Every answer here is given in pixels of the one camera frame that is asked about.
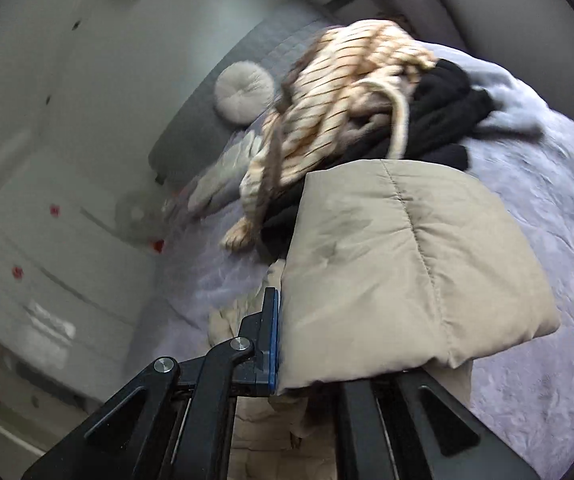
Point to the white wardrobe with red stickers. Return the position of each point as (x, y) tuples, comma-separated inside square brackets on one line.
[(42, 260)]

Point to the grey quilted headboard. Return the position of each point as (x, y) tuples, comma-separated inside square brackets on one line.
[(247, 55)]

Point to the black garment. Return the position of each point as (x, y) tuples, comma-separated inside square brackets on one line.
[(442, 110)]

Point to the white standing fan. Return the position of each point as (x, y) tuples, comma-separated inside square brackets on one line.
[(134, 215)]

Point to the beige puffer jacket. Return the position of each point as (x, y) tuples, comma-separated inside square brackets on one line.
[(397, 270)]

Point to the round white cushion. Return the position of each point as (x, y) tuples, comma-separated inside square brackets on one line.
[(243, 91)]

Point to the patterned grey pillow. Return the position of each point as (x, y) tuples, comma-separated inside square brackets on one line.
[(222, 175)]

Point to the grey plush blanket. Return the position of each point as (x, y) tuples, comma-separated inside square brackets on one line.
[(542, 220)]

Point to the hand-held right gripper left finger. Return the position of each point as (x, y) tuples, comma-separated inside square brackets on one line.
[(272, 345)]

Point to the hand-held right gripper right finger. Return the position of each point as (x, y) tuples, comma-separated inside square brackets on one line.
[(362, 415)]

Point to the cream striped garment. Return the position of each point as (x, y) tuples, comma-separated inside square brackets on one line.
[(327, 95)]

